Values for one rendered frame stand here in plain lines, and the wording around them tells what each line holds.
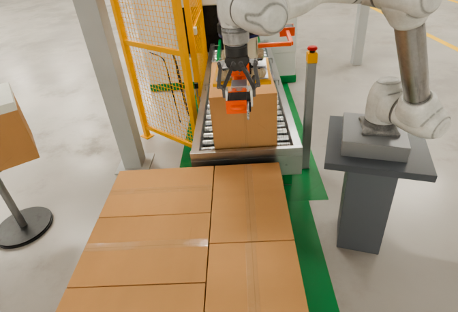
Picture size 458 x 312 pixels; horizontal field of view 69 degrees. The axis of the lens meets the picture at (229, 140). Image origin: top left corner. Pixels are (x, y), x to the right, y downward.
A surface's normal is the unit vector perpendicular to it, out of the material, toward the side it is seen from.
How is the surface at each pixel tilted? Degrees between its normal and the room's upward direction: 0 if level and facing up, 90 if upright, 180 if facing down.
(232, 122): 90
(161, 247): 0
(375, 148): 90
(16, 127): 90
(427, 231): 0
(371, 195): 90
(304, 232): 0
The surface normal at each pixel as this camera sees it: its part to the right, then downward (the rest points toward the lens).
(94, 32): 0.00, 0.55
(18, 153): 0.56, 0.42
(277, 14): 0.30, 0.50
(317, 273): -0.07, -0.84
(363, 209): -0.29, 0.54
